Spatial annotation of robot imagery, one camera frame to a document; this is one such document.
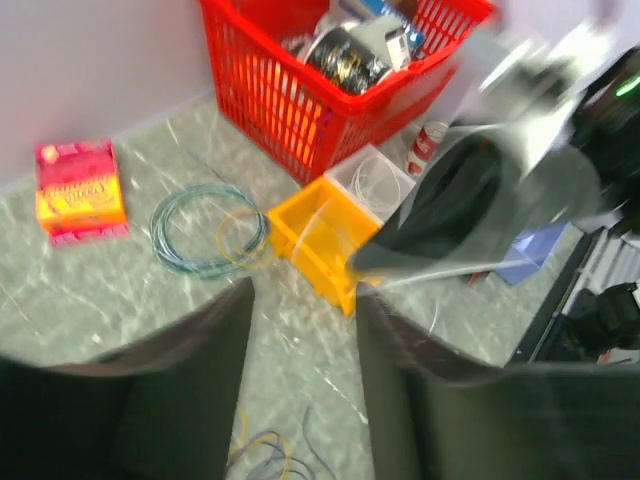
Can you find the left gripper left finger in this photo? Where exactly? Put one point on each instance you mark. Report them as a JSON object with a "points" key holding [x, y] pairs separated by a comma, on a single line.
{"points": [[159, 408]]}

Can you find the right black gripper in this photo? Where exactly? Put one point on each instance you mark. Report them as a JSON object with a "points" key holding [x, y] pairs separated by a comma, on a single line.
{"points": [[474, 202]]}

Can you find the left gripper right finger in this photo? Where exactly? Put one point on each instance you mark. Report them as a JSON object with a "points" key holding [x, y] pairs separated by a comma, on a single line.
{"points": [[434, 413]]}

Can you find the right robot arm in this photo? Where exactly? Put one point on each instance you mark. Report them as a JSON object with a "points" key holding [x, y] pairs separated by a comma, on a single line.
{"points": [[605, 129]]}

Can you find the red soda can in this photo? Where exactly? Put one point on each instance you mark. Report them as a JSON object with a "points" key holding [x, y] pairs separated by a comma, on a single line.
{"points": [[424, 147]]}

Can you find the white plastic bin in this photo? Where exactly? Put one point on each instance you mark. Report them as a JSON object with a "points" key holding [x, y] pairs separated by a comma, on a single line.
{"points": [[372, 181]]}

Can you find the blue plastic tray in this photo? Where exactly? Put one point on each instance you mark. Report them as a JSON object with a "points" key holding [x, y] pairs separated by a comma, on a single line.
{"points": [[528, 253]]}

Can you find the yellow plastic bin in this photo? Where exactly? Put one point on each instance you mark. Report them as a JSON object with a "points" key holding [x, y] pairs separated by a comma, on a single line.
{"points": [[317, 230]]}

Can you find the white labelled container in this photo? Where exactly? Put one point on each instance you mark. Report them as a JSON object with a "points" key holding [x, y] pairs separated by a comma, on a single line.
{"points": [[389, 36]]}

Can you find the red plastic shopping basket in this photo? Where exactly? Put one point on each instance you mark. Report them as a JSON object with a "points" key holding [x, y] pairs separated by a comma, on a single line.
{"points": [[305, 123]]}

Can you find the black labelled can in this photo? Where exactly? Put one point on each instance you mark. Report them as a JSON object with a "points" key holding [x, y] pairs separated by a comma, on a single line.
{"points": [[346, 62]]}

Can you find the pink orange small box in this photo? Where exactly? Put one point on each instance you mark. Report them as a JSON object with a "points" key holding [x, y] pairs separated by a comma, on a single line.
{"points": [[78, 193]]}

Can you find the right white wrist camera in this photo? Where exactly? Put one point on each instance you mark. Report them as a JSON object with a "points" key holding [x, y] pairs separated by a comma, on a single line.
{"points": [[525, 92]]}

